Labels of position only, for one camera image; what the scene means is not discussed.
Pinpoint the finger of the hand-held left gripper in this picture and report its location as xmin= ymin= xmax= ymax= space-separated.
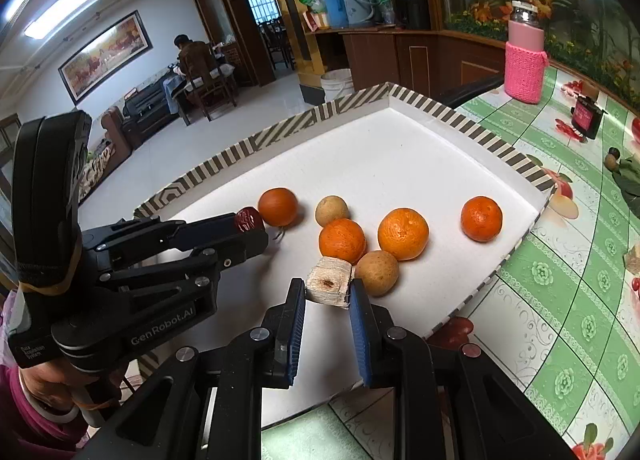
xmin=95 ymin=223 xmax=271 ymax=302
xmin=82 ymin=211 xmax=238 ymax=244

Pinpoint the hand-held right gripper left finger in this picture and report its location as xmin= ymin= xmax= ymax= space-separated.
xmin=75 ymin=277 xmax=307 ymax=460

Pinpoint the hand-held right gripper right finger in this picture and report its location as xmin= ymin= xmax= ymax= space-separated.
xmin=348 ymin=278 xmax=576 ymax=460

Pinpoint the red date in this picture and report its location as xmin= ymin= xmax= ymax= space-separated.
xmin=234 ymin=207 xmax=266 ymax=234

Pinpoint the large brown longan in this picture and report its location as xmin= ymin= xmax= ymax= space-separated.
xmin=352 ymin=250 xmax=400 ymax=297

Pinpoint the orange mandarin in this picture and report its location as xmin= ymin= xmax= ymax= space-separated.
xmin=318 ymin=218 xmax=367 ymax=265
xmin=258 ymin=187 xmax=299 ymax=227
xmin=460 ymin=195 xmax=503 ymax=243
xmin=377 ymin=208 xmax=430 ymax=261

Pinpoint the striped-rim white cardboard box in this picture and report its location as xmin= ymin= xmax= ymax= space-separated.
xmin=132 ymin=82 xmax=556 ymax=428

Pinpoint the person's left forearm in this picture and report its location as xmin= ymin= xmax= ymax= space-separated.
xmin=0 ymin=290 xmax=91 ymax=460

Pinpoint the person's left hand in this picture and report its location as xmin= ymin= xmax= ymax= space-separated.
xmin=20 ymin=357 xmax=86 ymax=408

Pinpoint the patterned sofa cushion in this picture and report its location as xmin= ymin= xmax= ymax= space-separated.
xmin=77 ymin=142 xmax=131 ymax=201

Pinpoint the brown sofa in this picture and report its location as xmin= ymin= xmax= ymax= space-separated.
xmin=100 ymin=107 xmax=146 ymax=151

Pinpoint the black low cabinet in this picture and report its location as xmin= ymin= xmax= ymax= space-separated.
xmin=122 ymin=80 xmax=176 ymax=118

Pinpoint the wooden chair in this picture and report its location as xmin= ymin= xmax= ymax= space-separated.
xmin=185 ymin=67 xmax=238 ymax=121

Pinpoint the white plastic bucket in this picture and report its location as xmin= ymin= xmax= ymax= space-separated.
xmin=320 ymin=69 xmax=356 ymax=106

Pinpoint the ceiling light panel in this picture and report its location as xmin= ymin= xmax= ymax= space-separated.
xmin=22 ymin=0 xmax=98 ymax=38

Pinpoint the blue thermos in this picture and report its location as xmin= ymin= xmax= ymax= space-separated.
xmin=322 ymin=0 xmax=346 ymax=30

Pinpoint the wooden cabinet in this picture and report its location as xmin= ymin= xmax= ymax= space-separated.
xmin=340 ymin=25 xmax=503 ymax=96

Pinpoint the grey thermos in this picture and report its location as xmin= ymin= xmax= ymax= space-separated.
xmin=341 ymin=0 xmax=377 ymax=28

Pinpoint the green leafy bok choy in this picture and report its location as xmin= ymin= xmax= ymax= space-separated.
xmin=612 ymin=157 xmax=640 ymax=218

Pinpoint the black thermos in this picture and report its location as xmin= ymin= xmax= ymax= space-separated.
xmin=404 ymin=0 xmax=432 ymax=31

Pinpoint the pink knit-sleeved glass bottle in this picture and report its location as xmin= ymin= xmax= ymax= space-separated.
xmin=503 ymin=0 xmax=549 ymax=104

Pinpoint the black jar red label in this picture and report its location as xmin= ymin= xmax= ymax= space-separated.
xmin=570 ymin=96 xmax=608 ymax=141

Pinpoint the framed wall painting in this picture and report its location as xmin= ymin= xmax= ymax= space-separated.
xmin=57 ymin=10 xmax=153 ymax=106

